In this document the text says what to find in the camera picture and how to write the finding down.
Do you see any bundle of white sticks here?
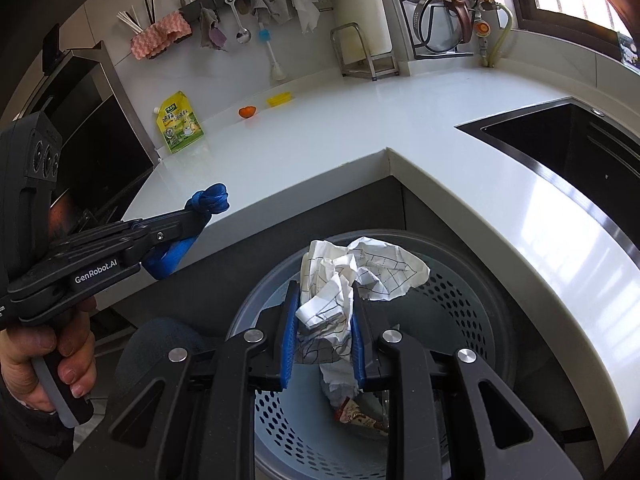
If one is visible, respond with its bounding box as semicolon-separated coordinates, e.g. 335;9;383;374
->
117;7;147;37

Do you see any pink sponge cloth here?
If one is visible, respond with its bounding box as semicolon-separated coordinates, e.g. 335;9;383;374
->
130;13;192;61

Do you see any metal spoon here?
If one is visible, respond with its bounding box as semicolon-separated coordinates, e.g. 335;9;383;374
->
223;0;253;45

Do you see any grey perforated trash bin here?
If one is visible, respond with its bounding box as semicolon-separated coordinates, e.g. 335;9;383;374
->
225;230;517;480

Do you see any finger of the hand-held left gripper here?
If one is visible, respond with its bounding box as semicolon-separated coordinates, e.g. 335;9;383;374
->
55;228;198;271
50;208;211;256

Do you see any metal cutting board stand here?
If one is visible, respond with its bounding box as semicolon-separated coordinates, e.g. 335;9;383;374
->
329;22;400;82

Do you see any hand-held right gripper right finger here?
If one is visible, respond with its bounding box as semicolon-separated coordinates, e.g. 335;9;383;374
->
350;282;583;480

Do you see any pale yellow gas hose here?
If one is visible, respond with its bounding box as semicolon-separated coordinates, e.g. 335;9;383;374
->
479;4;516;69

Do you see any blue strap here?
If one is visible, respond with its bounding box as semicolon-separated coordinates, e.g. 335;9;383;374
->
145;182;231;281

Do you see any blue white bottle brush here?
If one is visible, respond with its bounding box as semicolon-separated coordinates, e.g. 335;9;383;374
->
258;24;288;81

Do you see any person's left hand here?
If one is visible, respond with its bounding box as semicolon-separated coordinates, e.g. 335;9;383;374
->
0;297;98;413

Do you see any black stove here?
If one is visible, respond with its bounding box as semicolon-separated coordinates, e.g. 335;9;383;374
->
47;42;157;222

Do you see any black kitchen sink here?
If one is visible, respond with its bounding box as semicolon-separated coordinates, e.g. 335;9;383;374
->
454;97;640;182

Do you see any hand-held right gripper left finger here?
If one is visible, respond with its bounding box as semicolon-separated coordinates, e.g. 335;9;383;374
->
55;281;301;480

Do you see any white grid paper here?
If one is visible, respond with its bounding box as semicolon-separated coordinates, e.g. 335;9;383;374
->
295;236;431;366

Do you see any grey purple hanging rag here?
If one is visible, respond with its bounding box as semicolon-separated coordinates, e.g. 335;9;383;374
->
199;7;229;54

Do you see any white hanging cloth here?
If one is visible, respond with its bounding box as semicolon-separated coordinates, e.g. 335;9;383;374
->
287;0;321;36

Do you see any yellow green detergent pouch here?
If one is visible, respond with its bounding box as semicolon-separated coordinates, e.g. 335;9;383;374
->
155;90;205;155

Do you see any black wire dish rack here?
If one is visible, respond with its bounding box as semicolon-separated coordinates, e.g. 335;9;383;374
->
397;0;482;61

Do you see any red printed snack wrapper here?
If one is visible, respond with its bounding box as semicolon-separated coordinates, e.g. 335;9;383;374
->
334;396;391;436

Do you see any glass pot lid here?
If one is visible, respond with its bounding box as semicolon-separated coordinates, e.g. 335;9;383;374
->
414;0;474;54

